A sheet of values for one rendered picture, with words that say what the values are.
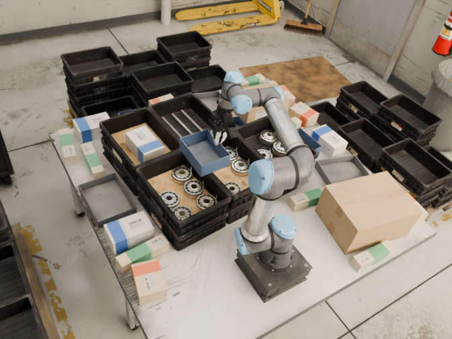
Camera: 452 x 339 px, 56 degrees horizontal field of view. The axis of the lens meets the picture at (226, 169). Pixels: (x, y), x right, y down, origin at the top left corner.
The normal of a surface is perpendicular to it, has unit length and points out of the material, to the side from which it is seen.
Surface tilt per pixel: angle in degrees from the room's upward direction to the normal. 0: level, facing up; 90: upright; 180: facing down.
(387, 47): 90
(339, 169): 0
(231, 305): 0
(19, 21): 90
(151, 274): 0
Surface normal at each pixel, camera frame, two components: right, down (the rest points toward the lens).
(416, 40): -0.84, 0.30
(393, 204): 0.12, -0.70
